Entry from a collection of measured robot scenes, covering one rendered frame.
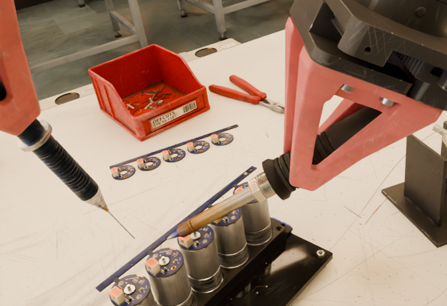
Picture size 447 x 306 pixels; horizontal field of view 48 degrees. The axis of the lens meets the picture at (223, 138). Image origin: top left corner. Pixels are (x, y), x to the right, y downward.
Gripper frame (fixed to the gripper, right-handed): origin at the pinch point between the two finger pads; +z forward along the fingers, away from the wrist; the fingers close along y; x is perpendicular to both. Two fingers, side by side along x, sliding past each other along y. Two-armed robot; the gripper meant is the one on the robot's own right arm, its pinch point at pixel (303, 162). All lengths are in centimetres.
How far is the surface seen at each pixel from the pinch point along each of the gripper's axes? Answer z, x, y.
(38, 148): 0.9, -13.0, 4.1
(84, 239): 20.2, -9.8, -11.3
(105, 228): 19.4, -8.3, -12.4
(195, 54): 16, -1, -53
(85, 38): 124, -44, -298
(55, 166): 1.8, -12.2, 3.8
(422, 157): 1.4, 12.4, -8.8
